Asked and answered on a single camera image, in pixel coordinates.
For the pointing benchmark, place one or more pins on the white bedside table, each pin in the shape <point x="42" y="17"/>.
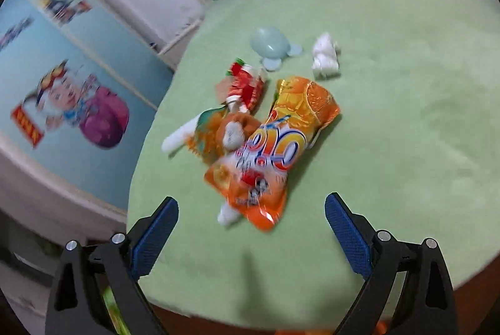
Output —
<point x="179" y="42"/>

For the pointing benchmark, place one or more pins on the brown crumpled wrapper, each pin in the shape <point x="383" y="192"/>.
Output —
<point x="240" y="121"/>

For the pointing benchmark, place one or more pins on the red snack wrapper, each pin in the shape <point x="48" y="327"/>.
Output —
<point x="246" y="85"/>

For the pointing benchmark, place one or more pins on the crumpled white tissue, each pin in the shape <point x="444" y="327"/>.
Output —
<point x="325" y="59"/>

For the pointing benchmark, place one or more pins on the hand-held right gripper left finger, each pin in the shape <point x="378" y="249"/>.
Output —
<point x="154" y="237"/>

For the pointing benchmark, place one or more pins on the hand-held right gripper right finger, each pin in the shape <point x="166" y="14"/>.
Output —
<point x="347" y="237"/>

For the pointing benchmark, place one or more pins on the small white tissue wad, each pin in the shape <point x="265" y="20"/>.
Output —
<point x="227" y="217"/>

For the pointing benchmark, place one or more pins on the orange plush toy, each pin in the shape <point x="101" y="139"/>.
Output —
<point x="203" y="130"/>

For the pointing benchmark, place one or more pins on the blue cartoon print wardrobe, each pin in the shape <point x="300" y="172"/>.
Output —
<point x="97" y="57"/>

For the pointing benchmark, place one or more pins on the white rolled tissue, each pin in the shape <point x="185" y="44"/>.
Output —
<point x="177" y="137"/>

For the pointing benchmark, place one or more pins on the orange snack bag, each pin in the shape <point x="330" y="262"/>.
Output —
<point x="297" y="112"/>

